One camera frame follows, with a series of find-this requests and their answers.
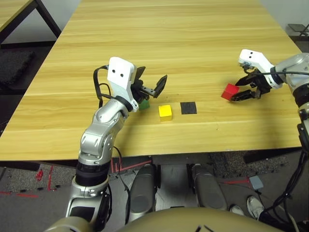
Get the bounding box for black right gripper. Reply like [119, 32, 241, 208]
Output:
[230, 71, 271, 102]

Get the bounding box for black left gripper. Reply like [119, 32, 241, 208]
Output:
[130, 66, 168, 102]

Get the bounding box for red wooden block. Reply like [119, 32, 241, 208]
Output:
[221, 83, 240, 101]

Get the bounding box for green wooden block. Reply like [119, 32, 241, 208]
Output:
[139, 99, 151, 111]

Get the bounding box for yellow wooden block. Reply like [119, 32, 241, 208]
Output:
[158, 104, 173, 122]

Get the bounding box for black square pad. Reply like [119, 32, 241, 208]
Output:
[180, 101, 197, 115]

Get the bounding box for speckled black floor mat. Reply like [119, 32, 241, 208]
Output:
[210, 152, 288, 177]

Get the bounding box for black floor mat red lines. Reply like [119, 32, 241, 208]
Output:
[110, 157, 153, 176]

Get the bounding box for grey foot pedal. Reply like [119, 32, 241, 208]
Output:
[248, 175, 264, 190]

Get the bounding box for grey right robot leg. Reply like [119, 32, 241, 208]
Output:
[193, 164, 227, 211]

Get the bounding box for grey robot leg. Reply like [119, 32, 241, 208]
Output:
[193, 164, 227, 211]
[129, 164, 157, 222]

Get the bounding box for grey left robot leg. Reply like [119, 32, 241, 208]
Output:
[129, 164, 157, 222]

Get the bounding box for white bystander shoe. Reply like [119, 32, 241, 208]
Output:
[229, 204, 246, 217]
[246, 195, 265, 220]

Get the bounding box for black foam floor mat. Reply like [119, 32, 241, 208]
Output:
[0, 49, 36, 85]

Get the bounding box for black bystander trouser leg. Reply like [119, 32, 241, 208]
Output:
[259, 211, 309, 232]

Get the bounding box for tan robot torso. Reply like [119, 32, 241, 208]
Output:
[45, 206, 278, 232]

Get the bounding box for wooden side table black legs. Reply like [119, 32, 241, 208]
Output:
[0, 0, 62, 45]

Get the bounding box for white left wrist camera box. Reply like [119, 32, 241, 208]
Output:
[107, 57, 140, 112]

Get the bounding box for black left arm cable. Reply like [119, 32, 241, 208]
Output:
[93, 65, 131, 225]

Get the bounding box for black table frame bar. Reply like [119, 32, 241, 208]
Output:
[243, 149, 302, 164]

